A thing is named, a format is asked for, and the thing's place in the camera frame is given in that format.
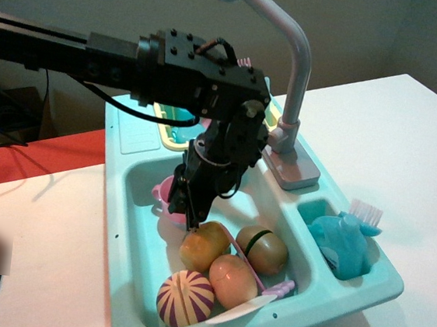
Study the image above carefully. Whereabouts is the yellow dish drying rack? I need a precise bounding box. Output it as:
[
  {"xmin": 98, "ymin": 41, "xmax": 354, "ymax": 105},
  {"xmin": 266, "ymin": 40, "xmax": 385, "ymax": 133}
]
[{"xmin": 153, "ymin": 99, "xmax": 282, "ymax": 151}]

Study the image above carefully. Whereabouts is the dark furniture at left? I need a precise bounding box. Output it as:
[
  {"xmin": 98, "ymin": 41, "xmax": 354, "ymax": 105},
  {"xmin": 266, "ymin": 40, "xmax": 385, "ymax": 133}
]
[{"xmin": 0, "ymin": 78, "xmax": 62, "ymax": 165}]

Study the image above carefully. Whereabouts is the teal toy sink unit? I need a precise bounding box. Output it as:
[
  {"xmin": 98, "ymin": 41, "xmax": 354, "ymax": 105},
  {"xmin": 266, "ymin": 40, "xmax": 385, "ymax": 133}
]
[{"xmin": 81, "ymin": 80, "xmax": 423, "ymax": 327}]

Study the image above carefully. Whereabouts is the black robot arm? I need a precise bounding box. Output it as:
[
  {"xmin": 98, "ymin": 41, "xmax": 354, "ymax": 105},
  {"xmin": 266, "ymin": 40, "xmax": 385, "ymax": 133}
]
[{"xmin": 0, "ymin": 12, "xmax": 271, "ymax": 230}]

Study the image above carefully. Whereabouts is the red cloth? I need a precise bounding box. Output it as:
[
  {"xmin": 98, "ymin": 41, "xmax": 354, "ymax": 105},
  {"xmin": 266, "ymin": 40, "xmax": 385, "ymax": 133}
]
[{"xmin": 0, "ymin": 129, "xmax": 106, "ymax": 183}]

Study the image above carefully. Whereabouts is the grey toy faucet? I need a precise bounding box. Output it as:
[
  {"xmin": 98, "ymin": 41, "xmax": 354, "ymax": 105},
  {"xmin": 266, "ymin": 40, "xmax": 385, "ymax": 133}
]
[{"xmin": 219, "ymin": 0, "xmax": 320, "ymax": 190}]

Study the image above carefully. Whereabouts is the blue toy cup lying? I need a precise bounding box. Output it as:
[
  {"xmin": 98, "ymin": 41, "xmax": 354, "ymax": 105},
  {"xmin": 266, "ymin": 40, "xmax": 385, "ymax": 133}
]
[{"xmin": 171, "ymin": 127, "xmax": 201, "ymax": 144}]

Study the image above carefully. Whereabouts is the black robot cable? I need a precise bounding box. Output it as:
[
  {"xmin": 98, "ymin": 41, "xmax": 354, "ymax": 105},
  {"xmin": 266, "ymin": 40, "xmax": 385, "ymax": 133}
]
[{"xmin": 76, "ymin": 78, "xmax": 205, "ymax": 130}]

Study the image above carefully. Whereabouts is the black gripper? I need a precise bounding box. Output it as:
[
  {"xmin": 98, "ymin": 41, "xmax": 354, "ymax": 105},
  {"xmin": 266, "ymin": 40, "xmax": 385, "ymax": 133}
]
[{"xmin": 167, "ymin": 100, "xmax": 268, "ymax": 231}]

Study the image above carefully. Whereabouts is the blue toy soap bottle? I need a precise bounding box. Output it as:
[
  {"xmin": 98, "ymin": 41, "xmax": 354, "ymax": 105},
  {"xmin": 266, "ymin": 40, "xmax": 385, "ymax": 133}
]
[{"xmin": 308, "ymin": 211, "xmax": 382, "ymax": 280}]

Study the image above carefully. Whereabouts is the beige toy egg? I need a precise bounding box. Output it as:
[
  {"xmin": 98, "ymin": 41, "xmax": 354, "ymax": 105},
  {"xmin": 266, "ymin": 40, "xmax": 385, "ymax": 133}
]
[{"xmin": 209, "ymin": 254, "xmax": 258, "ymax": 310}]

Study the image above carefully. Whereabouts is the blue white dish brush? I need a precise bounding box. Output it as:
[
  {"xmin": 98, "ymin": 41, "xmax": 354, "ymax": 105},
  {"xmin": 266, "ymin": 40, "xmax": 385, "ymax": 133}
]
[{"xmin": 338, "ymin": 198, "xmax": 383, "ymax": 237}]

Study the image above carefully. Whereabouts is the pink white toy spatula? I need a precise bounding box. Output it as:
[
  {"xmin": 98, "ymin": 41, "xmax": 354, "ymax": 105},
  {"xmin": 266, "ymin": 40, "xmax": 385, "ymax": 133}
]
[{"xmin": 205, "ymin": 227, "xmax": 295, "ymax": 325}]

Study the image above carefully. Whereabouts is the pink plastic toy cup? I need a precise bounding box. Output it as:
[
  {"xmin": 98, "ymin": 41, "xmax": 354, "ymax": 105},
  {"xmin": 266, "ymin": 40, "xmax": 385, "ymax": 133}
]
[{"xmin": 152, "ymin": 175, "xmax": 186, "ymax": 228}]

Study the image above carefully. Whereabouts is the yellow toy potato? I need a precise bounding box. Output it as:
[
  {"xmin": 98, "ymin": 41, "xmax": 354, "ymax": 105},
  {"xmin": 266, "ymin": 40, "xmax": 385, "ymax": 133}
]
[{"xmin": 179, "ymin": 221, "xmax": 230, "ymax": 273}]

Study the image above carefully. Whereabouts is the pink toy fork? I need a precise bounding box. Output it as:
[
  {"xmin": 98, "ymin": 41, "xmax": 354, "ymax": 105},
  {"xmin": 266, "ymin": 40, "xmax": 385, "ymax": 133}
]
[{"xmin": 237, "ymin": 57, "xmax": 252, "ymax": 68}]

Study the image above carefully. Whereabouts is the purple striped toy onion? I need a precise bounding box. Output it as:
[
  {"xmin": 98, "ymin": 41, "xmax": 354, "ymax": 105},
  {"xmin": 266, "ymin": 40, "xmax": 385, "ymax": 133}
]
[{"xmin": 156, "ymin": 270, "xmax": 215, "ymax": 327}]

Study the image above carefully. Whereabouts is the black power cord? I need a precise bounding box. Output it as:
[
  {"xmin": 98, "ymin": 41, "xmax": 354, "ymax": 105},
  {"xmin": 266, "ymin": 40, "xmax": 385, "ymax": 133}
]
[{"xmin": 35, "ymin": 68, "xmax": 53, "ymax": 142}]

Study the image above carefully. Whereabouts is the brown toy kiwi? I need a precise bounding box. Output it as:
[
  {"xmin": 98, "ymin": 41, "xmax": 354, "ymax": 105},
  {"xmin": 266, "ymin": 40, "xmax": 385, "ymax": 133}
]
[{"xmin": 236, "ymin": 225, "xmax": 288, "ymax": 276}]

